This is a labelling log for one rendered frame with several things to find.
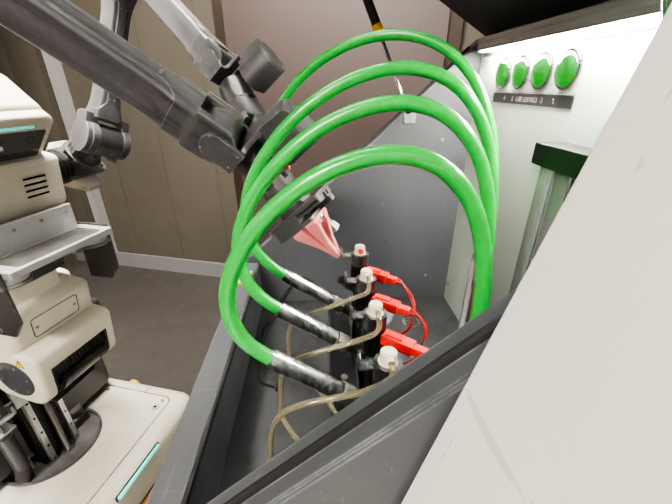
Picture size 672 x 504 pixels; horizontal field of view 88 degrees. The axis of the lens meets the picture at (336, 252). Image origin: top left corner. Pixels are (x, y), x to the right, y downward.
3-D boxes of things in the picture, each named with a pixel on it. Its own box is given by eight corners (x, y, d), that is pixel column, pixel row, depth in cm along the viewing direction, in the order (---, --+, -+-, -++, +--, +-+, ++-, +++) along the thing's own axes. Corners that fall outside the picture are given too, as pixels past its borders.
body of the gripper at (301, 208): (324, 203, 49) (289, 162, 47) (276, 243, 53) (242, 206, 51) (333, 191, 54) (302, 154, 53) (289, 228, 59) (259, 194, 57)
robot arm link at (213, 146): (207, 118, 51) (192, 147, 45) (256, 57, 45) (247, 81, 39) (271, 169, 57) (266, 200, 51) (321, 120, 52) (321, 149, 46)
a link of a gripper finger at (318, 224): (347, 256, 51) (305, 208, 49) (312, 281, 54) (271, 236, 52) (353, 239, 57) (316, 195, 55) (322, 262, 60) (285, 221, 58)
